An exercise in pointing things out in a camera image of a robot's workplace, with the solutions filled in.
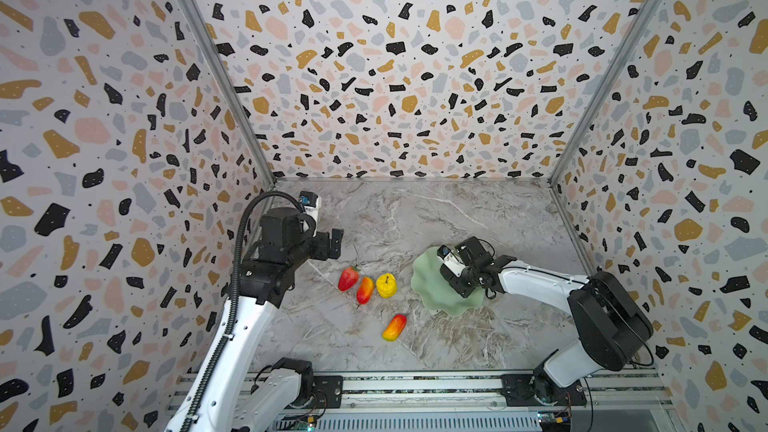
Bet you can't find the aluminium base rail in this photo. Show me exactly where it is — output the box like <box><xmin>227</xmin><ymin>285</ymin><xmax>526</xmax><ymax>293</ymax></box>
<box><xmin>164</xmin><ymin>368</ymin><xmax>676</xmax><ymax>432</ymax></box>

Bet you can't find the red yellow fake mango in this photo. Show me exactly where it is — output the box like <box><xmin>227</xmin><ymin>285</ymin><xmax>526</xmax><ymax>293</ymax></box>
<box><xmin>381</xmin><ymin>314</ymin><xmax>407</xmax><ymax>342</ymax></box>

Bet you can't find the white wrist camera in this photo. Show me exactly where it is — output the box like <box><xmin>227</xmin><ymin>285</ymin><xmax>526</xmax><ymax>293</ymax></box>
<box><xmin>437</xmin><ymin>245</ymin><xmax>465</xmax><ymax>276</ymax></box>
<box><xmin>298</xmin><ymin>191</ymin><xmax>322</xmax><ymax>222</ymax></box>

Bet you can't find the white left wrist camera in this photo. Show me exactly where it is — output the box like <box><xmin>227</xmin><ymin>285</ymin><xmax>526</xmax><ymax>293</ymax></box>
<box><xmin>298</xmin><ymin>191</ymin><xmax>322</xmax><ymax>222</ymax></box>

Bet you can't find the aluminium corner post right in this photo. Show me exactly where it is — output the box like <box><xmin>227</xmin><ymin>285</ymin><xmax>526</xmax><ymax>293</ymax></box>
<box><xmin>548</xmin><ymin>0</ymin><xmax>662</xmax><ymax>190</ymax></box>

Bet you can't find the aluminium corner post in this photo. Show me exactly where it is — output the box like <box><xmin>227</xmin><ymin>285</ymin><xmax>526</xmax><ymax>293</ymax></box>
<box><xmin>178</xmin><ymin>0</ymin><xmax>276</xmax><ymax>189</ymax></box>
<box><xmin>548</xmin><ymin>0</ymin><xmax>662</xmax><ymax>190</ymax></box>

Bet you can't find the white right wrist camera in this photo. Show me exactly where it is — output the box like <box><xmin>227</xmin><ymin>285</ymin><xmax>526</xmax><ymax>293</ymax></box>
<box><xmin>437</xmin><ymin>245</ymin><xmax>465</xmax><ymax>276</ymax></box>

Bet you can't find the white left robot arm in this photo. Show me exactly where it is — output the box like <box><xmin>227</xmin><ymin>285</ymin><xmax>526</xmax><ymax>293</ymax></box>
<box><xmin>166</xmin><ymin>191</ymin><xmax>343</xmax><ymax>431</ymax></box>

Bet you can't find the aluminium corner post left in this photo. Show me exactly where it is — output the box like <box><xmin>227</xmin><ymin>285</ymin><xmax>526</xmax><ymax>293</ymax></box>
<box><xmin>178</xmin><ymin>0</ymin><xmax>276</xmax><ymax>189</ymax></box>

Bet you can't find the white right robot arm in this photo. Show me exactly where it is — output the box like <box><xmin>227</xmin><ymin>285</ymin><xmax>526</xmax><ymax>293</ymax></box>
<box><xmin>436</xmin><ymin>237</ymin><xmax>654</xmax><ymax>406</ymax></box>

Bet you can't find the red orange fake mango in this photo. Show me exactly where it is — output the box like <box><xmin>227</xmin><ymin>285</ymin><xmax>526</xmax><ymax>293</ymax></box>
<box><xmin>356</xmin><ymin>276</ymin><xmax>375</xmax><ymax>305</ymax></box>

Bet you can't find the black corrugated cable conduit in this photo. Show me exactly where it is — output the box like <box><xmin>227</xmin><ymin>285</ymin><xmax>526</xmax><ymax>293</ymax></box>
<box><xmin>179</xmin><ymin>190</ymin><xmax>304</xmax><ymax>432</ymax></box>

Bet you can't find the yellow fake bell pepper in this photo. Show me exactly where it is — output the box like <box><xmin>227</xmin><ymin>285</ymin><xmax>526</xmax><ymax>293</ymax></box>
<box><xmin>375</xmin><ymin>273</ymin><xmax>398</xmax><ymax>299</ymax></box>

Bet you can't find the red fake strawberry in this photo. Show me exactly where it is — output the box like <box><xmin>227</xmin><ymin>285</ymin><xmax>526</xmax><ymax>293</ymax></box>
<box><xmin>337</xmin><ymin>266</ymin><xmax>360</xmax><ymax>292</ymax></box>

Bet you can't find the green wavy fruit bowl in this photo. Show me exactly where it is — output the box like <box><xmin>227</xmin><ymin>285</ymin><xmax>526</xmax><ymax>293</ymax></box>
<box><xmin>410</xmin><ymin>246</ymin><xmax>485</xmax><ymax>317</ymax></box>

